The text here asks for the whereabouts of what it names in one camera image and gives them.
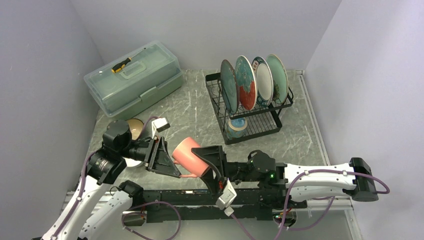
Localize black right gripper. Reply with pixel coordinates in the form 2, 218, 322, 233
188, 145, 261, 197

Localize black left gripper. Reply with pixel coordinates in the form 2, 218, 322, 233
119, 134, 181, 177

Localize pink ceramic mug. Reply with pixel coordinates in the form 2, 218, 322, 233
171, 137, 210, 178

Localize blue mug orange inside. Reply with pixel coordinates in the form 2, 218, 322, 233
225, 117, 248, 140

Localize black wire dish rack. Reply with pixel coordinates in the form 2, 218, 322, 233
205, 72, 294, 145

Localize dark blue speckled plate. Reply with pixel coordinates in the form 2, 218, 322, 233
220, 59, 240, 116

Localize red teal flower plate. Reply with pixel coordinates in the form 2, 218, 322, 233
235, 55, 258, 111

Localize red teal rimmed plate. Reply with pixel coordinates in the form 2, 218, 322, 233
251, 56, 274, 107

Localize light blue flower plate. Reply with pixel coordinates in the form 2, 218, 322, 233
265, 54, 289, 104

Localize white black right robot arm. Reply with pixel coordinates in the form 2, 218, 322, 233
191, 145, 379, 208

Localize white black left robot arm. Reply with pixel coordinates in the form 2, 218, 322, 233
41, 120, 181, 240

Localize white ceramic bowl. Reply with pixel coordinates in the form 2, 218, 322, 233
124, 158, 145, 168

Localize brown glazed bowl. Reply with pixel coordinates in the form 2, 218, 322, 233
126, 118, 144, 141

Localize green translucent plastic storage box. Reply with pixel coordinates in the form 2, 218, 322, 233
83, 40, 183, 120

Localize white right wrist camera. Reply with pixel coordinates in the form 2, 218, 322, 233
215, 178, 237, 217

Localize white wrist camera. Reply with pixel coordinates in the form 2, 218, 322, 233
151, 117, 171, 138
215, 178, 237, 217

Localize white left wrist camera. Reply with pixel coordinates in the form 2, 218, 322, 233
151, 117, 171, 138

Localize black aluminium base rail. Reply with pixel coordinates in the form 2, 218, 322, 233
126, 188, 284, 223

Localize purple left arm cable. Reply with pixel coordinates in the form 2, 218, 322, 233
49, 115, 160, 240

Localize yellow black handled screwdriver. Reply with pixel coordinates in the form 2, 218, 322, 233
111, 47, 147, 73

